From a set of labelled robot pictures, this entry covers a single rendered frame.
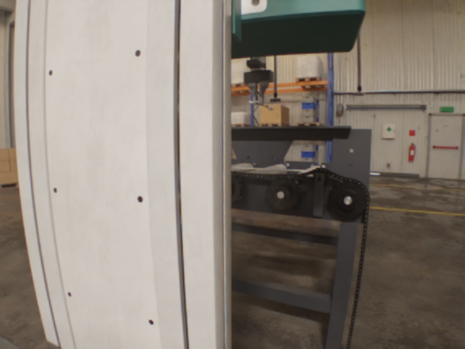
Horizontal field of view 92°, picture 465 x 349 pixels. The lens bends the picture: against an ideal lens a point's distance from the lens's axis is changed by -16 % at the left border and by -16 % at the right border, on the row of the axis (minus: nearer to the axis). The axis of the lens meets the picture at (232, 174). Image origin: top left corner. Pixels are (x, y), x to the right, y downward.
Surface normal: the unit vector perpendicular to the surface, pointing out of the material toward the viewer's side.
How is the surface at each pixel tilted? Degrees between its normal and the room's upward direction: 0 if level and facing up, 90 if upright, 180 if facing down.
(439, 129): 90
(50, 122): 90
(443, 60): 90
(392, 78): 90
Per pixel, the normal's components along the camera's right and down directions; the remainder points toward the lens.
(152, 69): -0.31, 0.11
